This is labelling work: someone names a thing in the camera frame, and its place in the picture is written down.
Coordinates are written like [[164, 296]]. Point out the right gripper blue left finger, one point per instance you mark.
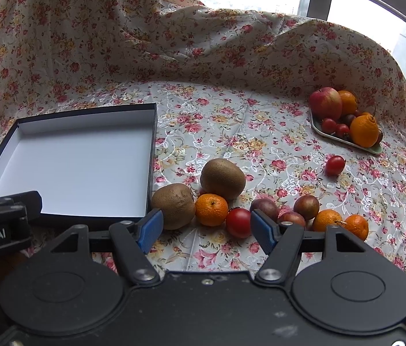
[[132, 242]]

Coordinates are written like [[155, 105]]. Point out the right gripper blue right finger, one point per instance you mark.
[[281, 243]]

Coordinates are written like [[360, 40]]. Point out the purple plum front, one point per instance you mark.
[[292, 217]]

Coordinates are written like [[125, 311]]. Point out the purple plum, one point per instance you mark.
[[307, 206], [267, 206], [292, 217]]

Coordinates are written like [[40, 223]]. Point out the red tomato front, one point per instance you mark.
[[238, 223]]

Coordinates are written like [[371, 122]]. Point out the mandarin with stem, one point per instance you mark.
[[325, 218]]

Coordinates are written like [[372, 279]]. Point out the brown kiwi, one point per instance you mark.
[[223, 178], [177, 205]]

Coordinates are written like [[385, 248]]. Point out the red tomato lone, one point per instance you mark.
[[335, 165]]

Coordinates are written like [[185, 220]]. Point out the black white cardboard box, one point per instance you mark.
[[91, 166]]

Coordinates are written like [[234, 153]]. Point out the plate cherry tomato left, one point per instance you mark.
[[328, 126]]

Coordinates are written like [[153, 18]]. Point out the plate cherry tomato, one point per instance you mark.
[[328, 126], [342, 131]]

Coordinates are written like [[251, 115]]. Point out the plate cherry tomato right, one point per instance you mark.
[[342, 131]]

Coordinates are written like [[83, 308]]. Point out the green rectangular plate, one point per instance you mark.
[[376, 149]]

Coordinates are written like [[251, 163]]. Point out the bumpy orange with stem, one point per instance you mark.
[[364, 130]]

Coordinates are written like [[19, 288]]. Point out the plate dark plum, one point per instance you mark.
[[348, 119]]

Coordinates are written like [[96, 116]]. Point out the red apple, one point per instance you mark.
[[325, 103]]

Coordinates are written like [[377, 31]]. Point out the round orange on plate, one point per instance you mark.
[[349, 102]]

